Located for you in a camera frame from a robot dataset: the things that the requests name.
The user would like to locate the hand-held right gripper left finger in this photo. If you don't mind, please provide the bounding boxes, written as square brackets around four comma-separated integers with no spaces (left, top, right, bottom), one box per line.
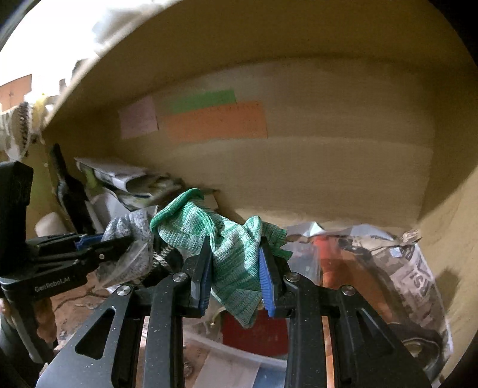
[35,236,214,388]

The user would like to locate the orange paper label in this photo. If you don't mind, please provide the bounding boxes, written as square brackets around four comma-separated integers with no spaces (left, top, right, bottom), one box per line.
[158,101,269,142]

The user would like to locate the person's left hand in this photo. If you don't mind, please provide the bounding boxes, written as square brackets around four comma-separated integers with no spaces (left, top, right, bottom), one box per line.
[0,295,57,347]

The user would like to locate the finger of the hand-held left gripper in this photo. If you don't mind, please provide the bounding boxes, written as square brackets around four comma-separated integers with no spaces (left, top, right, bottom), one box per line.
[26,236,134,277]
[27,233,106,253]

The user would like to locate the cardboard box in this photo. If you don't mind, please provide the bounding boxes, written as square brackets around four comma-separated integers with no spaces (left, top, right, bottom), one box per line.
[26,0,478,388]

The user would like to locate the pink paper label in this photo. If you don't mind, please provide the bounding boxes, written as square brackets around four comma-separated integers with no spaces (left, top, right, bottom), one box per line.
[119,96,159,140]

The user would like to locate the red box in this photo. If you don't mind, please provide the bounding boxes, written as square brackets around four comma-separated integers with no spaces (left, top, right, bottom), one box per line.
[222,310,289,359]

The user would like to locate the black strap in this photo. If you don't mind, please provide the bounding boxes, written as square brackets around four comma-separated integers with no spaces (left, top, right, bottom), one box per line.
[49,143,98,235]

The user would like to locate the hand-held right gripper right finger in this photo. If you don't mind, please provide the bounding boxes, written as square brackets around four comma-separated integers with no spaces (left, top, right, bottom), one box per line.
[258,236,441,388]

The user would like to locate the grey knitted cloth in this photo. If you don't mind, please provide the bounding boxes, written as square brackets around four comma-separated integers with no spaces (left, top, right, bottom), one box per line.
[94,208,157,289]

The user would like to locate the green paper label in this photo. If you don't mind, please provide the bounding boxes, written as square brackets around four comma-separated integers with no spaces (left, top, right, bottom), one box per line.
[164,90,237,114]

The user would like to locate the clear plastic printed bag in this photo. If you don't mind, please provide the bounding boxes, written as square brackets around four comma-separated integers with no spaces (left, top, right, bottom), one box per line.
[287,221,454,381]

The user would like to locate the folded newspaper stack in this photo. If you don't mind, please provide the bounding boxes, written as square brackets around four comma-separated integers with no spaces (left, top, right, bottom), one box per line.
[74,156,219,212]

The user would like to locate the green knitted cloth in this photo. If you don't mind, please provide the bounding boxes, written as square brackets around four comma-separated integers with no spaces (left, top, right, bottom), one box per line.
[149,188,293,329]

